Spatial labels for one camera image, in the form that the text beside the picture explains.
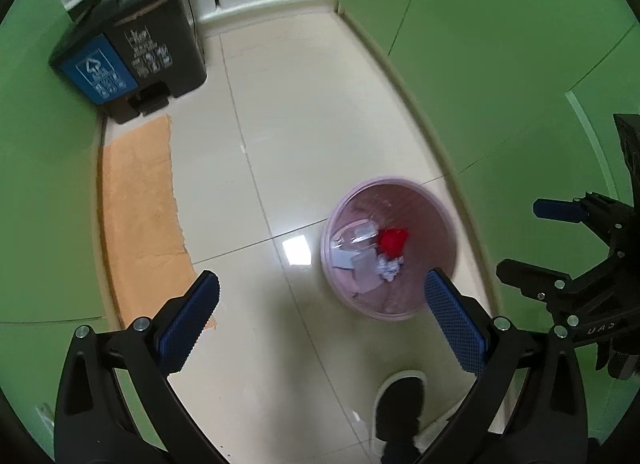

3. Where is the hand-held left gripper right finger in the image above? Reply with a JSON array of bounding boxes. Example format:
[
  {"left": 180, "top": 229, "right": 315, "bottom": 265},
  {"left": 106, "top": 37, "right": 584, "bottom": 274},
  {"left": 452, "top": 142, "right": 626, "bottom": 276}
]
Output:
[{"left": 415, "top": 268, "right": 592, "bottom": 464}]

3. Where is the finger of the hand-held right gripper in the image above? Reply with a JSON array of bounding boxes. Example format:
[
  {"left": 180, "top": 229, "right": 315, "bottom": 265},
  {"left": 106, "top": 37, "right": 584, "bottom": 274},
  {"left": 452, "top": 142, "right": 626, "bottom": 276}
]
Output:
[
  {"left": 496, "top": 258, "right": 576, "bottom": 307},
  {"left": 533, "top": 191, "right": 640, "bottom": 245}
]

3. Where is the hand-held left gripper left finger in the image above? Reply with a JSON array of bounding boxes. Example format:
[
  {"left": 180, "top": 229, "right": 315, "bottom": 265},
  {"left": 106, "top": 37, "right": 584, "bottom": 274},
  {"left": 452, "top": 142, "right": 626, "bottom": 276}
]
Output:
[{"left": 55, "top": 270, "right": 221, "bottom": 464}]

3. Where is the white paper ball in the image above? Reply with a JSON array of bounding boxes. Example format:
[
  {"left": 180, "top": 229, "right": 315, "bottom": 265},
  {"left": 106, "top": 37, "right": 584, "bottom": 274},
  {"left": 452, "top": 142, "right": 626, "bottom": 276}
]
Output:
[{"left": 376, "top": 254, "right": 405, "bottom": 281}]

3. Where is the pink waste basket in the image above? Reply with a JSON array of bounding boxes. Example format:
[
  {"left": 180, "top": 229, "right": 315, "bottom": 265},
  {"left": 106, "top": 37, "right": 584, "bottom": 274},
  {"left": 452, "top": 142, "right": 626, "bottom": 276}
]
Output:
[{"left": 320, "top": 177, "right": 458, "bottom": 321}]

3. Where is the white plastic tray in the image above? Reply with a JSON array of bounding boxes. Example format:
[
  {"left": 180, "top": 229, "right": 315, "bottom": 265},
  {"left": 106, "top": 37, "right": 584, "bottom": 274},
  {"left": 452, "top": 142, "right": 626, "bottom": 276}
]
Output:
[{"left": 350, "top": 251, "right": 381, "bottom": 286}]

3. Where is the clear printed plastic bag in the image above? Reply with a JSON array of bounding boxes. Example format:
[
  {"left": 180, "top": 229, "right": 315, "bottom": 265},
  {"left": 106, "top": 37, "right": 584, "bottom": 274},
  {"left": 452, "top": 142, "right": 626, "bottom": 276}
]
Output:
[{"left": 332, "top": 221, "right": 383, "bottom": 250}]

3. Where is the person's right hand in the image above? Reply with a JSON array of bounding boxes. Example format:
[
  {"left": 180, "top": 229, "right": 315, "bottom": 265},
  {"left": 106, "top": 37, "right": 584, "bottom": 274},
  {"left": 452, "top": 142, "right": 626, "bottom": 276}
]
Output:
[{"left": 595, "top": 338, "right": 640, "bottom": 381}]

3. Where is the dark textured object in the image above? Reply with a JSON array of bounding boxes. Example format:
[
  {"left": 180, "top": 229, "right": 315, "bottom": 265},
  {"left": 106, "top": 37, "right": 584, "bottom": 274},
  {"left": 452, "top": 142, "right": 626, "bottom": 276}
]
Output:
[{"left": 614, "top": 113, "right": 640, "bottom": 180}]

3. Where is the black shoe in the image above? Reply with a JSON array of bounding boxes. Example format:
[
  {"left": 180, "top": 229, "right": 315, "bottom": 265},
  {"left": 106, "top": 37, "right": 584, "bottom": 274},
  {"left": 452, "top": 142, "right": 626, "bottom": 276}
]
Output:
[{"left": 372, "top": 369, "right": 429, "bottom": 447}]

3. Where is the orange floor mat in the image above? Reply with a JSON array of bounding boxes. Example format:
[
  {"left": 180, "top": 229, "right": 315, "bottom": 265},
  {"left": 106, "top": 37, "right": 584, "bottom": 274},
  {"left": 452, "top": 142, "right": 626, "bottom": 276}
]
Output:
[{"left": 97, "top": 114, "right": 218, "bottom": 332}]

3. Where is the dark trouser leg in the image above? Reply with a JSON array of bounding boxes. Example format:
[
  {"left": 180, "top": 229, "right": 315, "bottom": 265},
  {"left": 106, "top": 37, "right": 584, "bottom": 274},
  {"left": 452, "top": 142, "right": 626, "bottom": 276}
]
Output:
[{"left": 380, "top": 431, "right": 423, "bottom": 464}]

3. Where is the black blue pedal bin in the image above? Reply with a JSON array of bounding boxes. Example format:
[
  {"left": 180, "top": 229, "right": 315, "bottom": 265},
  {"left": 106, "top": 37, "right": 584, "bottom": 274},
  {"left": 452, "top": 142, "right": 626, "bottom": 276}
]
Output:
[{"left": 48, "top": 0, "right": 208, "bottom": 125}]

